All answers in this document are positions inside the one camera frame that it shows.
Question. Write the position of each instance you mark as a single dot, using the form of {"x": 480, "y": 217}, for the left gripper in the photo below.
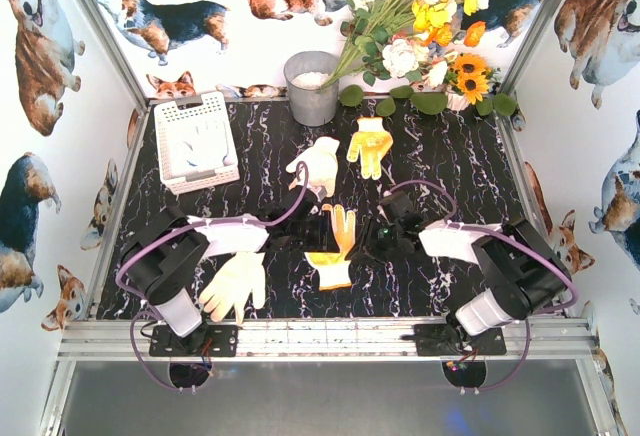
{"x": 317, "y": 232}

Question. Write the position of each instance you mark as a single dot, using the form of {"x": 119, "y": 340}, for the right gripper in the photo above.
{"x": 373, "y": 240}

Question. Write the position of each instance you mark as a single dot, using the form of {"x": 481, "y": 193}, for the yellow palm glove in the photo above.
{"x": 332, "y": 266}

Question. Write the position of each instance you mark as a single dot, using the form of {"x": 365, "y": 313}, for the orange dotted glove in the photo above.
{"x": 368, "y": 145}

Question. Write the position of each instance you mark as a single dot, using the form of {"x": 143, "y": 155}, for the white glove orange cuff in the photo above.
{"x": 199, "y": 147}

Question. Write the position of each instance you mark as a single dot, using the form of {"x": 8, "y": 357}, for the white plastic storage basket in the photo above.
{"x": 170, "y": 117}

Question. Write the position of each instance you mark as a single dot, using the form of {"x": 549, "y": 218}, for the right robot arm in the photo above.
{"x": 523, "y": 276}

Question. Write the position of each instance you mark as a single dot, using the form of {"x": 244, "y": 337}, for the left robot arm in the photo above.
{"x": 160, "y": 260}

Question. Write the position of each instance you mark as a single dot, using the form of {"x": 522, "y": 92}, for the cream knit glove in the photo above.
{"x": 321, "y": 162}

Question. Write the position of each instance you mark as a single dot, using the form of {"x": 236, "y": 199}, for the cream glove at front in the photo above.
{"x": 241, "y": 277}

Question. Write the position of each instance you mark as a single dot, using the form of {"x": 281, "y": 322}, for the grey metal bucket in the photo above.
{"x": 312, "y": 93}

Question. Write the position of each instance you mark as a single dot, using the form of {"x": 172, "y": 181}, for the small sunflower pot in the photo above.
{"x": 470, "y": 80}

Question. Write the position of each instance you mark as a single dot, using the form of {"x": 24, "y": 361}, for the artificial flower bouquet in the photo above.
{"x": 414, "y": 40}

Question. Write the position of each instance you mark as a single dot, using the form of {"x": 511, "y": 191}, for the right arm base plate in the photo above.
{"x": 449, "y": 338}

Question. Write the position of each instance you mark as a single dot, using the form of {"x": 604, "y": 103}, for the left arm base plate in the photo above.
{"x": 213, "y": 340}

